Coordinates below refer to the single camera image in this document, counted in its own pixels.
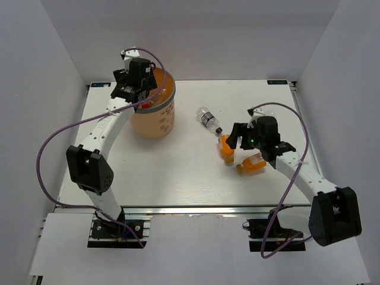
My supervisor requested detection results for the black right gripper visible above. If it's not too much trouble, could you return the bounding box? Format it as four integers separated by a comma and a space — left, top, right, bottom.
225, 123, 265, 150

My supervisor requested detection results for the small clear bottle black label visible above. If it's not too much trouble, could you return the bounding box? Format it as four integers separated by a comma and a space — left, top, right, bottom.
197, 107, 223, 135

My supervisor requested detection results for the orange juice bottle with barcode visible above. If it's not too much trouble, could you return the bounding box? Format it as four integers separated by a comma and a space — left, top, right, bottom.
236, 152, 267, 175

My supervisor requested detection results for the clear bottle red label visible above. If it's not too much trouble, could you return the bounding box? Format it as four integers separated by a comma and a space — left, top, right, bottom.
138, 100, 154, 109

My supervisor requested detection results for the clear bottle with blue label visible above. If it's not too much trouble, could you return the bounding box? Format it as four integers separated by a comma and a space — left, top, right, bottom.
254, 108, 275, 117

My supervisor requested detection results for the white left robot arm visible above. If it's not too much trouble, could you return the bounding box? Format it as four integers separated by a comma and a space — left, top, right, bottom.
66, 58, 157, 237

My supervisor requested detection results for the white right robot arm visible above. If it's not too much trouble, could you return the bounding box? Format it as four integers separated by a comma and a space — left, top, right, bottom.
226, 116, 362, 246

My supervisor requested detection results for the orange cylindrical bin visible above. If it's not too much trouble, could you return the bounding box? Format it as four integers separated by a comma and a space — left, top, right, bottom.
129, 72, 176, 139

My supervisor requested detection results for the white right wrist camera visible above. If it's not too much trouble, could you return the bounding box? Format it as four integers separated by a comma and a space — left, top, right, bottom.
247, 107, 268, 125

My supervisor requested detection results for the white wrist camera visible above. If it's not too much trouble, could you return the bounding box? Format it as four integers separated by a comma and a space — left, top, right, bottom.
247, 107, 268, 125
121, 49, 140, 70

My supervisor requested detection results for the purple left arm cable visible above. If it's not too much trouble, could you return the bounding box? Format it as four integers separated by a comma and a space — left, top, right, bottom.
36, 46, 166, 249

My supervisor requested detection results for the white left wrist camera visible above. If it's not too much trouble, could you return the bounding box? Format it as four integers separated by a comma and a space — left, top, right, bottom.
121, 49, 140, 70

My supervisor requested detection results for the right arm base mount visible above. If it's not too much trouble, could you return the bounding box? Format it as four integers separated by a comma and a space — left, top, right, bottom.
242, 209, 306, 252

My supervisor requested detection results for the aluminium table front rail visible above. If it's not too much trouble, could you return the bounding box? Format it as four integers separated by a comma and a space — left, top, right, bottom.
55, 204, 312, 216

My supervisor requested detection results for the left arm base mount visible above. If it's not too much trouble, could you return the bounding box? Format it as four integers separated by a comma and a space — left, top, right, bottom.
87, 216, 150, 249

